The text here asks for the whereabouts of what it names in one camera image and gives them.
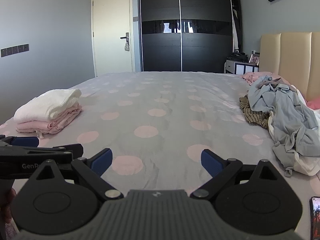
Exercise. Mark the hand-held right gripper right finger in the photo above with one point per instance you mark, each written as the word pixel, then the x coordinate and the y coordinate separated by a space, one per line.
pixel 212 163

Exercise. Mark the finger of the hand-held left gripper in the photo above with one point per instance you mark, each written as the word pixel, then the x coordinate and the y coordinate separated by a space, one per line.
pixel 70 149
pixel 25 141

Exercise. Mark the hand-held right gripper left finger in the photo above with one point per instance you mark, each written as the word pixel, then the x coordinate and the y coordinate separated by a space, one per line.
pixel 102 162

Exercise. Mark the person's left hand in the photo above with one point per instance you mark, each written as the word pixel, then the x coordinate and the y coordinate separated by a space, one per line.
pixel 7 205

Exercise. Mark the folded pink garment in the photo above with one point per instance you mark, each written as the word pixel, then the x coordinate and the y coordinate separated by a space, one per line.
pixel 57 125

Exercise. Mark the folded white crinkled garment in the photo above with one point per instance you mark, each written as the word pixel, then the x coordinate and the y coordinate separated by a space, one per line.
pixel 45 105

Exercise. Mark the brown striped garment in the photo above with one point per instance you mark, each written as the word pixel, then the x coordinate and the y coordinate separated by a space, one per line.
pixel 252 116

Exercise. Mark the grey-blue crumpled garment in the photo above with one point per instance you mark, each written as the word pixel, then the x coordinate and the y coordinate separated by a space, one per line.
pixel 287 112

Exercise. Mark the crumpled white garment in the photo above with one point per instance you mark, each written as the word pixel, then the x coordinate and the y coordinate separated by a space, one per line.
pixel 303 166

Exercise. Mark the light pink cloth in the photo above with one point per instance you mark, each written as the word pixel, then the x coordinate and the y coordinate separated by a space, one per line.
pixel 252 76

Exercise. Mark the white dark-trimmed nightstand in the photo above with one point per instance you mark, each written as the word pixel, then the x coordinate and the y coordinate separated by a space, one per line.
pixel 240 67

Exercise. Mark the black bag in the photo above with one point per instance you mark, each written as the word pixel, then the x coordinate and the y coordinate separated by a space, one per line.
pixel 237 57

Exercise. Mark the smartphone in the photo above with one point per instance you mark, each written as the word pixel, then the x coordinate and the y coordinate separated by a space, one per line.
pixel 315 217

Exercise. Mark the small hanging fabric pouch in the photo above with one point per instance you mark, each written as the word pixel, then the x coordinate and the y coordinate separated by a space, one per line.
pixel 126 47

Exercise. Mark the bright pink pillow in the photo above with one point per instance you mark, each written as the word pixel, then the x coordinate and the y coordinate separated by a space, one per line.
pixel 314 104

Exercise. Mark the cream door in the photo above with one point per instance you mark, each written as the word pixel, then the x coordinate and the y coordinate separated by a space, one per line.
pixel 110 30

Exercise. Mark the beige padded headboard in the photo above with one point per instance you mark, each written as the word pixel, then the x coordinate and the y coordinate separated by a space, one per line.
pixel 295 60

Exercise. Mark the hanging white garment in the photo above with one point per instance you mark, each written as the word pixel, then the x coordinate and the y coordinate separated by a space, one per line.
pixel 235 32

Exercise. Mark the black sliding-door wardrobe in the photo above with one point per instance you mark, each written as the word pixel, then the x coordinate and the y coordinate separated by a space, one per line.
pixel 200 17

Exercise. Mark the dark wall switch panel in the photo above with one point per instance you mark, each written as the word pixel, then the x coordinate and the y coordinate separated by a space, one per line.
pixel 15 50

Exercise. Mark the photo frame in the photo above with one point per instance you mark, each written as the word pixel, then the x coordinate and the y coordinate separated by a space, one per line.
pixel 254 59

